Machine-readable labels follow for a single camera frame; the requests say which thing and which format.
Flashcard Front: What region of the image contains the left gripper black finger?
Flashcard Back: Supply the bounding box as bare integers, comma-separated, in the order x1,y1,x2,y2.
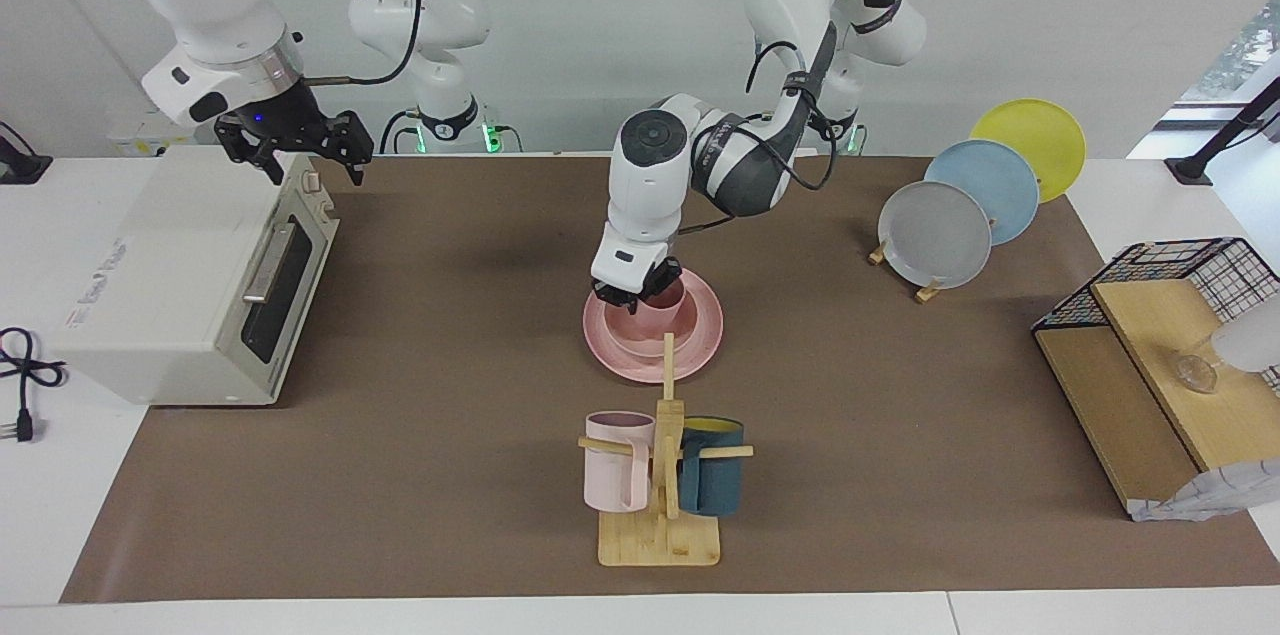
592,281,641,317
648,258,684,306

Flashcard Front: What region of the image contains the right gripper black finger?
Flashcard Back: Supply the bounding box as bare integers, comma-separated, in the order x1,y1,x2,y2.
214,113,288,186
328,110,375,187

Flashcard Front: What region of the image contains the pink handleless cup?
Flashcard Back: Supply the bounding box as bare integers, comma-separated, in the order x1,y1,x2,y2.
630,277,688,337

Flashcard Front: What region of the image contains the pink bowl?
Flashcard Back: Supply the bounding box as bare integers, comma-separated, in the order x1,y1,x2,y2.
603,290,698,358

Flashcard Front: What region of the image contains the pink plate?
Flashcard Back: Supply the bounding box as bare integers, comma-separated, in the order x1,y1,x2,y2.
583,267,724,384

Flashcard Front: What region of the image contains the white cardboard box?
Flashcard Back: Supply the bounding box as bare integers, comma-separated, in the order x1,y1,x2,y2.
108,120,221,157

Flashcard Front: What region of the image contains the white toaster oven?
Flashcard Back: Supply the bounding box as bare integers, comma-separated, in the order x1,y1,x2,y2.
50,147,339,407

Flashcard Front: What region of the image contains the pale pink mug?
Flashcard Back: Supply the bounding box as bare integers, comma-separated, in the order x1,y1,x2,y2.
584,412,656,514

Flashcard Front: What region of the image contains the dark teal mug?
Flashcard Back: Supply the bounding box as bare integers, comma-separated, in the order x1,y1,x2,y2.
677,417,745,517

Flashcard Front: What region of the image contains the wooden plate rack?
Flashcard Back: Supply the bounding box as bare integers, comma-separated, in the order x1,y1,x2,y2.
868,240,943,302

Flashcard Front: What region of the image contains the black desk clamp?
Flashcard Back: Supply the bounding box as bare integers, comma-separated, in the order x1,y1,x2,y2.
0,122,53,186

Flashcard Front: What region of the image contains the brown table mat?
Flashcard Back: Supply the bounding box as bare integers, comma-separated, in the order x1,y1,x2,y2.
60,155,1280,604

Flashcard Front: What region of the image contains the wooden mug tree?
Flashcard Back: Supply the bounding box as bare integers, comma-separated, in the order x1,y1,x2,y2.
578,333,754,568

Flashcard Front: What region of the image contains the grey plate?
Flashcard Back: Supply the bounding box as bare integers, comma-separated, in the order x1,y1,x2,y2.
878,181,993,290

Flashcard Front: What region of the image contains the light blue plate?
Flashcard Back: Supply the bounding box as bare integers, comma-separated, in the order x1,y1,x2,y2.
923,140,1040,247

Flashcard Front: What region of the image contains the yellow plate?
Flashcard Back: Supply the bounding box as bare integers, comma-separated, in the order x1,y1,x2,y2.
970,99,1087,205

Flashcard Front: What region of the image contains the dark wooden shelf board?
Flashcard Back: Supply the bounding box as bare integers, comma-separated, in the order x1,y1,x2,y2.
1035,327,1201,516

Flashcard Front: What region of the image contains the light wooden shelf board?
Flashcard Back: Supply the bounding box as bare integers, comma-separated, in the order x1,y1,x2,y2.
1090,278,1280,473

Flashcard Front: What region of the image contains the clear glass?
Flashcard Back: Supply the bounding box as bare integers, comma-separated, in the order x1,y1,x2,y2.
1175,337,1221,394

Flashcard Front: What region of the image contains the frosted white cup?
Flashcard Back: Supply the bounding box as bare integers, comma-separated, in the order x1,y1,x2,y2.
1210,298,1280,376

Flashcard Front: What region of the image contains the black stand with foot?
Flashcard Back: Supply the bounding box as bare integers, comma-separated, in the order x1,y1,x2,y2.
1165,75,1280,186

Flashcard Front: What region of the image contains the white patterned cloth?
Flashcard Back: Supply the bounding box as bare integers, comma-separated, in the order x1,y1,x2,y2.
1130,458,1280,523

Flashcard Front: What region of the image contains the window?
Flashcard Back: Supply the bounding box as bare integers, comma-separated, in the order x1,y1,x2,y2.
1180,0,1280,108

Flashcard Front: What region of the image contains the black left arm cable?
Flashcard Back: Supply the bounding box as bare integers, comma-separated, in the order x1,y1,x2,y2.
680,40,839,237

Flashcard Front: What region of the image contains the black power cable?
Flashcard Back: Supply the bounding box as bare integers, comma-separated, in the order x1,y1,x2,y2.
0,327,69,444

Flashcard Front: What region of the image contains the black wire basket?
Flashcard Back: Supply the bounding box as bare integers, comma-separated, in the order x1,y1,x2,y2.
1032,237,1280,396

